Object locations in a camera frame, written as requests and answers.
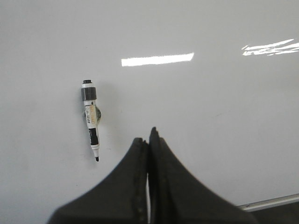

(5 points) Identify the white whiteboard with aluminium frame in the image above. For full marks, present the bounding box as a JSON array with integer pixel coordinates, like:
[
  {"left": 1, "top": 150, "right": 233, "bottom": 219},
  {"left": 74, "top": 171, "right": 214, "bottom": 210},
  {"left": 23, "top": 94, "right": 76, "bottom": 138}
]
[{"left": 0, "top": 0, "right": 299, "bottom": 224}]

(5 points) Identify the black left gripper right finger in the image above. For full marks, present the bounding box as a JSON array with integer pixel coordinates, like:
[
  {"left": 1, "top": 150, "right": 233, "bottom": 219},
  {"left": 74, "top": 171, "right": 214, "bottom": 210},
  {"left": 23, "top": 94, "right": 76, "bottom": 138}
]
[{"left": 149, "top": 127, "right": 257, "bottom": 224}]

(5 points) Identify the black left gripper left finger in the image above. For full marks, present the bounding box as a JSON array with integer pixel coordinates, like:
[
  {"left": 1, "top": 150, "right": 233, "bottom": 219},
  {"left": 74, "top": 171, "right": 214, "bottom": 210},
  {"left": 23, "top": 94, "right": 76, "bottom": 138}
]
[{"left": 48, "top": 138, "right": 149, "bottom": 224}]

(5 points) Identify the white black whiteboard marker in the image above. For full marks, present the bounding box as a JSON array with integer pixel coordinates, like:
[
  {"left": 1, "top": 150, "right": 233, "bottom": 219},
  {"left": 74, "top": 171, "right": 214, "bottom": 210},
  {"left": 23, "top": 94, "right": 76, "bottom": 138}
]
[{"left": 81, "top": 79, "right": 100, "bottom": 162}]

